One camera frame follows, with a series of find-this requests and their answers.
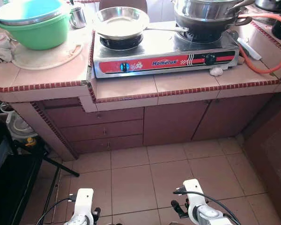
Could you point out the brown cabinet drawers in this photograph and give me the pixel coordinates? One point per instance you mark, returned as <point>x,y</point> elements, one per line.
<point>98,129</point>

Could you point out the brown cabinet door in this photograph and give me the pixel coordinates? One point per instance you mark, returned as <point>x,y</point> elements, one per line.
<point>229,117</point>
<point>173,122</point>

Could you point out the black stand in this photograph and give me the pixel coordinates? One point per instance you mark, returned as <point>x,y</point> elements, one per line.
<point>9,187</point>

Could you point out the small yellow item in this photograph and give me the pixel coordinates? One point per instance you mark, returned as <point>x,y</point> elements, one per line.
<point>31,141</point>

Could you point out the white pot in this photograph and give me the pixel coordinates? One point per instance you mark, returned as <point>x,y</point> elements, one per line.
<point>18,126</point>

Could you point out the white garlic bulb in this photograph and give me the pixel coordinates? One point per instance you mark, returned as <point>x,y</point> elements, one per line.
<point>217,71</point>

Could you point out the steel red gas stove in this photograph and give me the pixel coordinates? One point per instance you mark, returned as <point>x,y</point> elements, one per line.
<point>168,52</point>

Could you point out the round beige cutting board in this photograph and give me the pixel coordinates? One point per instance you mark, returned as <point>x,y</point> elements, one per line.
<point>51,59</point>

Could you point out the white knife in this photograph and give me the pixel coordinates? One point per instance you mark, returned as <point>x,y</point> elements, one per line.
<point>249,49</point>

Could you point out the black wok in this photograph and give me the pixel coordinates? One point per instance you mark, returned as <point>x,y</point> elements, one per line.
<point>196,29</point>

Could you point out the grey rag cloth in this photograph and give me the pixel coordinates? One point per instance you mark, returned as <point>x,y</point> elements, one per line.
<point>1,54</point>

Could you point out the green plastic basin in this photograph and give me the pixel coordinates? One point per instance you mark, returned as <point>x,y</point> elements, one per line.
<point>37,36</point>

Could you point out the steel frying pan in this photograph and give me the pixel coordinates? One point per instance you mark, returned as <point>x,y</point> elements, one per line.
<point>119,26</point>

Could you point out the steel mug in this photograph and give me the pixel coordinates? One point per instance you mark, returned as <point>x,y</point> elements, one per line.
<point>77,18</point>

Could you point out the steel steamer pot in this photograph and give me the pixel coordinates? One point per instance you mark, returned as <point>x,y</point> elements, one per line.
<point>206,10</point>

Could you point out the round brown board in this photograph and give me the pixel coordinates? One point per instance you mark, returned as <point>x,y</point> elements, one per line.
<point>126,3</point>

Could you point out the light blue plastic basin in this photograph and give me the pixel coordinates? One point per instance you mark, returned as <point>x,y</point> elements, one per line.
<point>28,10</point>

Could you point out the steel lidded pot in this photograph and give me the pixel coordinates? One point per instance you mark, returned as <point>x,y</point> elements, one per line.
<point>270,4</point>

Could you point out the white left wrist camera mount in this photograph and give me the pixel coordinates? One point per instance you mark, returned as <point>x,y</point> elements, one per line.
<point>83,204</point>

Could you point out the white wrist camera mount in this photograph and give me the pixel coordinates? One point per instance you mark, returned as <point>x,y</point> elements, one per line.
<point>195,192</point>
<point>83,204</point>

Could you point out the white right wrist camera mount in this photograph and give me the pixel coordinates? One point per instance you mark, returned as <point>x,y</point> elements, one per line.
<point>195,192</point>

